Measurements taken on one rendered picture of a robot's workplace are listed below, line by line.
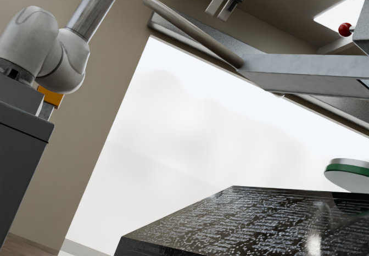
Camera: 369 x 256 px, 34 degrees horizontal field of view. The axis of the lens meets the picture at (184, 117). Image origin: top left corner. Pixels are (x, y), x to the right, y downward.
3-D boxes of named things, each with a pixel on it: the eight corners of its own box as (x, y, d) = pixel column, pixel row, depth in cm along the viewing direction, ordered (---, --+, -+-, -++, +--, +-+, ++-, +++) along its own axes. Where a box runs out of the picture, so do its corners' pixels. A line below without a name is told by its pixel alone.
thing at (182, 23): (311, 121, 167) (317, 112, 167) (189, 35, 138) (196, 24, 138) (225, 61, 206) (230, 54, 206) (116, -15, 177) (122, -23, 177)
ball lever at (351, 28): (371, 39, 124) (375, 25, 124) (363, 31, 122) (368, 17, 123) (341, 40, 130) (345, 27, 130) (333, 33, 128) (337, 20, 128)
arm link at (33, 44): (-21, 50, 189) (11, -8, 195) (11, 74, 206) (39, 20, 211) (18, 63, 183) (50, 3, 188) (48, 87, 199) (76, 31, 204)
